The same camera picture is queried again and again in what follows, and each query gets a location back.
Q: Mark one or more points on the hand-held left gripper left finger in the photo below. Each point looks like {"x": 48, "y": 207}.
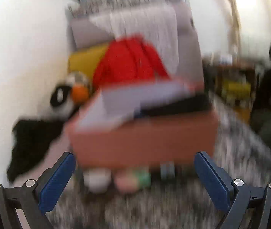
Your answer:
{"x": 54, "y": 183}

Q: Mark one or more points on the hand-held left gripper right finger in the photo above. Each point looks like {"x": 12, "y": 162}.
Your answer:
{"x": 211, "y": 181}

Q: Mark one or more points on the orange storage box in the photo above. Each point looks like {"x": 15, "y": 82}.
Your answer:
{"x": 145, "y": 143}

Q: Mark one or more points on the black pouch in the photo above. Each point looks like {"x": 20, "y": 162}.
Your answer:
{"x": 180, "y": 106}

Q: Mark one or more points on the pale round ball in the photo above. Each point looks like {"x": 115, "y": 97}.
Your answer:
{"x": 97, "y": 180}

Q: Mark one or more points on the clear plastic box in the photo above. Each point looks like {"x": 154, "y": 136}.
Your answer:
{"x": 167, "y": 170}

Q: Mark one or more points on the black cloth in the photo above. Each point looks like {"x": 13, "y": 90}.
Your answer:
{"x": 30, "y": 143}

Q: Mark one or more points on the pink green rolled sock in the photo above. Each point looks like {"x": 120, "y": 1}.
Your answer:
{"x": 126, "y": 182}

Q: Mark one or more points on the black orange penguin plush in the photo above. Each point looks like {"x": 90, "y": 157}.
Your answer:
{"x": 61, "y": 107}

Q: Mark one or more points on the wooden side table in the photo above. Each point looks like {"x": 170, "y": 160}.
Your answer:
{"x": 221, "y": 76}

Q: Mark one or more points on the yellow pillow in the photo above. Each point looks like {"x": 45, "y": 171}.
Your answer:
{"x": 83, "y": 59}

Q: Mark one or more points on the red garment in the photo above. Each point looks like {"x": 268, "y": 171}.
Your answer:
{"x": 126, "y": 62}

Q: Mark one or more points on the white lace cloth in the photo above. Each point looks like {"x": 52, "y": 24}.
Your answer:
{"x": 149, "y": 23}

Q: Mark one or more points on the beige curtain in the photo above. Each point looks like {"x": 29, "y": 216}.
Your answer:
{"x": 233, "y": 12}

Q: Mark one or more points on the floral pillow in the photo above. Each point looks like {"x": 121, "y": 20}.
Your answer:
{"x": 126, "y": 2}

